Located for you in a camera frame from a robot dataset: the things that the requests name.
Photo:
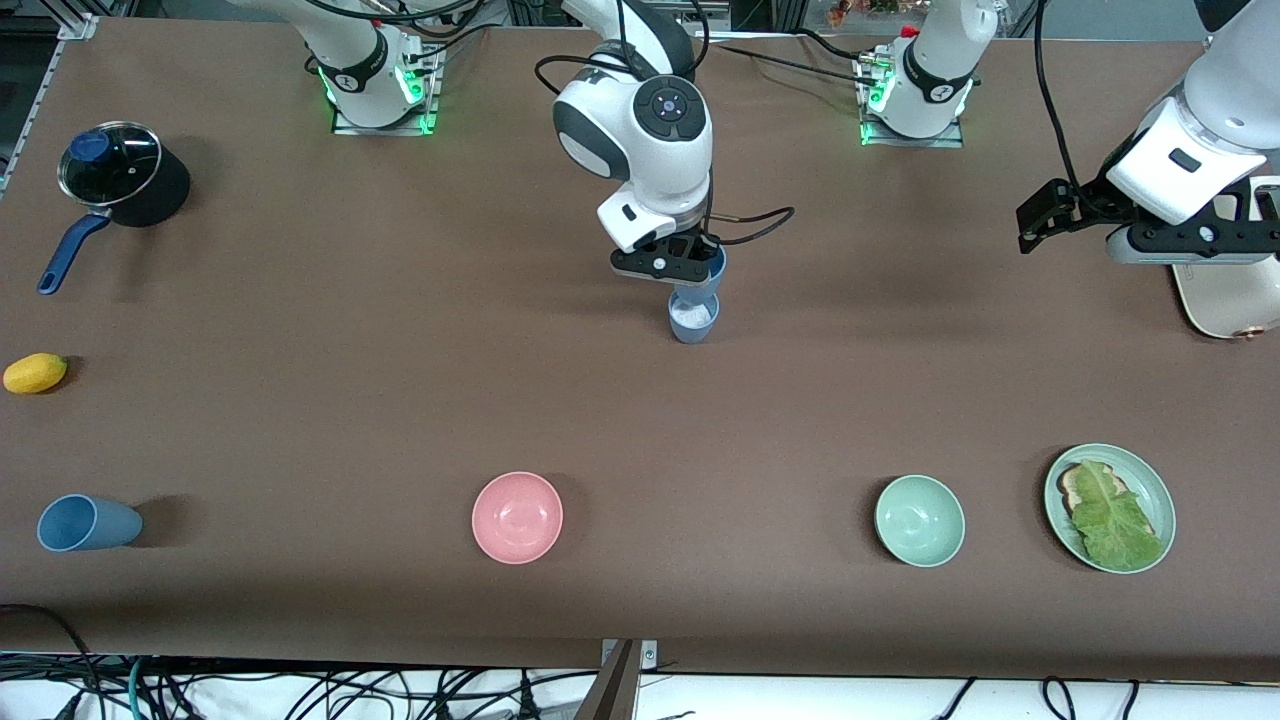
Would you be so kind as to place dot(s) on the blue plastic cup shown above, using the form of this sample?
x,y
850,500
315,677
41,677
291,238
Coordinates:
x,y
693,334
95,524
719,272

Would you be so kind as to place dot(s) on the green lettuce leaf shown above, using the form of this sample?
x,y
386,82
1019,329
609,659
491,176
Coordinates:
x,y
1115,525

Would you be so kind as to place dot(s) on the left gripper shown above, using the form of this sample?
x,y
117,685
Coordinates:
x,y
1089,201

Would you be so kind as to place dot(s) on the white tissue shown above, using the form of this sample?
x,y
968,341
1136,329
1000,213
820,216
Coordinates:
x,y
690,312

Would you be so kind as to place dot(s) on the pale green plate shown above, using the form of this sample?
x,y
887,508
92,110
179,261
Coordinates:
x,y
1150,480

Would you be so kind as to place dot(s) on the aluminium frame rail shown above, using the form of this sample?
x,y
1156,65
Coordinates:
x,y
75,27

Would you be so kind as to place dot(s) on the yellow lemon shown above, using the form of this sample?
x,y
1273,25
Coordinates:
x,y
35,373

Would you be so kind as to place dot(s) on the dark camera mount post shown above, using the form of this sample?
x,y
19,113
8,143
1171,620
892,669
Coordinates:
x,y
612,690

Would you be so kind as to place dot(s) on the cream toaster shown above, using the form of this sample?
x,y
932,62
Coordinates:
x,y
1225,310

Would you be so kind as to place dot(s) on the toast slice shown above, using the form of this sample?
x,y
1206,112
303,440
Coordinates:
x,y
1072,490

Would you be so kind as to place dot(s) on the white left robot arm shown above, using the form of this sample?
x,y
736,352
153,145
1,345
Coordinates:
x,y
935,60

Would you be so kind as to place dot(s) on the pink bowl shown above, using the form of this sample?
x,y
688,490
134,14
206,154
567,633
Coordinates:
x,y
517,517

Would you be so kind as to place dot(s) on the colourful toy food pile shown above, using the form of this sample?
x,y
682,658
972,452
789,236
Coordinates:
x,y
860,8

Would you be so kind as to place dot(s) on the pale green bowl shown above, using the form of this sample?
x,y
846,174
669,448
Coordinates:
x,y
919,520

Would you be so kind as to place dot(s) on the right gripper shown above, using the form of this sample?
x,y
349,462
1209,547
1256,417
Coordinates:
x,y
689,246

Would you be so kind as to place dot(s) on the metal clamp bracket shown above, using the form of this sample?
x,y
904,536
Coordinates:
x,y
648,655

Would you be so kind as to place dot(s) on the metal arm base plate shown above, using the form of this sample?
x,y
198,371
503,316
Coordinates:
x,y
400,129
930,142

